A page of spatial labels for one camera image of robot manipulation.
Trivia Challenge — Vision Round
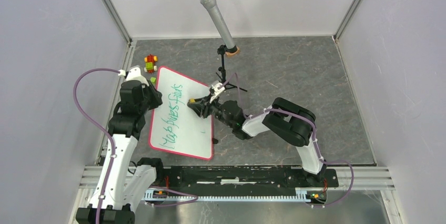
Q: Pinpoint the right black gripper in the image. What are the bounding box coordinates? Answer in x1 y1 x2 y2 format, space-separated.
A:
188 94 234 129

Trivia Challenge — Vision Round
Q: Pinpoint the pink framed whiteboard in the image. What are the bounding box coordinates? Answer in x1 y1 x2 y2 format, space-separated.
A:
148 66 214 160

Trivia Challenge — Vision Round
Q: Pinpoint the grey microphone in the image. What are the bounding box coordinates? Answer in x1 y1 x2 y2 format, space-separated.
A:
200 0 238 82

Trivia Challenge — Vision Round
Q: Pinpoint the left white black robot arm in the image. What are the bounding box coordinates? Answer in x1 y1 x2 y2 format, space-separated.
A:
75 80 165 223

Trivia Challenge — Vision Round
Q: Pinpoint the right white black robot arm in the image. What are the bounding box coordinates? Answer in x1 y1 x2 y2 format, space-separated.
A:
187 96 326 186

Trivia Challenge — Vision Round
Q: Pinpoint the colourful toy block pile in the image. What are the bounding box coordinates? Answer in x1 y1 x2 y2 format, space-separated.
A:
144 54 158 74

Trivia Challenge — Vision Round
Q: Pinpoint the brown wooden block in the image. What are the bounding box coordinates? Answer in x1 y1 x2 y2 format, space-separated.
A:
225 47 240 58

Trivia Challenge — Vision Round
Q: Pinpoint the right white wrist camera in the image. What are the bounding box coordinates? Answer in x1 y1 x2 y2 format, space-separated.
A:
209 81 225 103

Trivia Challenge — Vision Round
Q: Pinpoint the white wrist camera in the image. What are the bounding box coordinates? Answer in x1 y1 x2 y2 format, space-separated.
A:
118 66 149 87
209 81 225 103

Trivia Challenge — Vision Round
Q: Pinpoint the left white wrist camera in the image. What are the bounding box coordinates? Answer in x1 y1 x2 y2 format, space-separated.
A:
118 66 149 87

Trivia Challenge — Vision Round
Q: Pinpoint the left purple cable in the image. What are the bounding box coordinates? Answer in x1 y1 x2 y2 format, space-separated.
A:
73 68 126 224

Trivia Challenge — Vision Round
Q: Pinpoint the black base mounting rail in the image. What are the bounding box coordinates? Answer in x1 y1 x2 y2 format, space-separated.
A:
154 165 339 197

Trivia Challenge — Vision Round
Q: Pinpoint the white slotted cable duct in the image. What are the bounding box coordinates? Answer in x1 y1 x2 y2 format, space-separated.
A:
141 188 327 204

